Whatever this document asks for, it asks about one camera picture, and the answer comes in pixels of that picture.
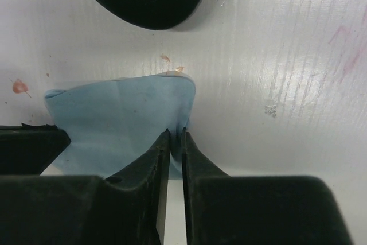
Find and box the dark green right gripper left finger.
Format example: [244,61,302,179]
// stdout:
[1,131,170,244]

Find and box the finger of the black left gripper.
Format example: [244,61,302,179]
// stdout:
[1,124,71,175]

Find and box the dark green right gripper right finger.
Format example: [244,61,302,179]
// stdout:
[180,130,366,244]

